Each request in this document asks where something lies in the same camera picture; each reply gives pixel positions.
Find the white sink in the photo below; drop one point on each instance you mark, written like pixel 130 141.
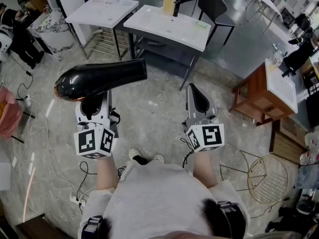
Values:
pixel 162 26

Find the white folding table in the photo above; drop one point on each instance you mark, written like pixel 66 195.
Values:
pixel 268 1

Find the person's right forearm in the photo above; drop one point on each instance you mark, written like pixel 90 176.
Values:
pixel 204 168

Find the person's white right shoe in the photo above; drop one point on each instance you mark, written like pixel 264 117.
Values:
pixel 159 158

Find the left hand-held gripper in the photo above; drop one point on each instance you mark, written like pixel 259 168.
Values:
pixel 87 141

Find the person's white shoe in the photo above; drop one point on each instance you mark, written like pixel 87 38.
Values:
pixel 159 158
pixel 134 154

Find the pink bag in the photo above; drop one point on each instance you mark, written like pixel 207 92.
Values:
pixel 10 113

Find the dark grey chair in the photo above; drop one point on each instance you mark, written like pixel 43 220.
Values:
pixel 214 6

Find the wooden cabinet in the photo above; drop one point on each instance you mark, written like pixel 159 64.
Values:
pixel 254 96

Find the person's white shirt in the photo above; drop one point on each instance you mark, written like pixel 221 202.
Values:
pixel 154 198

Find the yellow soap pump bottle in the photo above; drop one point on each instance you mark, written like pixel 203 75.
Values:
pixel 169 2

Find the dark metal basin stand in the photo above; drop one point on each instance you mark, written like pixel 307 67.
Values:
pixel 164 56

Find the black faucet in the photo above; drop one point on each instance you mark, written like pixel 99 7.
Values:
pixel 176 9

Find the clear plastic bags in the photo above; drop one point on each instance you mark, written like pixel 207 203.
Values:
pixel 309 155

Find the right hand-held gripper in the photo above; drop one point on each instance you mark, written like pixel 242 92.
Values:
pixel 207 136

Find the person's left forearm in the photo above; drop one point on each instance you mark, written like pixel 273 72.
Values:
pixel 107 173

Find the white power strip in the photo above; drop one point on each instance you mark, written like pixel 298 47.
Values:
pixel 28 100
pixel 77 200

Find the person's white left shoe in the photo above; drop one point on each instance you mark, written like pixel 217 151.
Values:
pixel 134 154

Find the wooden box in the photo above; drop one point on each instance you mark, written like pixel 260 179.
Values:
pixel 286 141

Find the white basin on wooden cabinet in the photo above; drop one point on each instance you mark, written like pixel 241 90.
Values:
pixel 281 86

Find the marble pattern table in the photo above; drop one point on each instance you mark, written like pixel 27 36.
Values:
pixel 54 31

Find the green soap bar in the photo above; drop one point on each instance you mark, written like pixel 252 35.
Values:
pixel 201 24

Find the white laundry basin with washboard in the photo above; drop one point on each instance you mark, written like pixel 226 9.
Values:
pixel 99 11

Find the black hair dryer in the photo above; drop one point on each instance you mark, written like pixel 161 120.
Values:
pixel 99 76

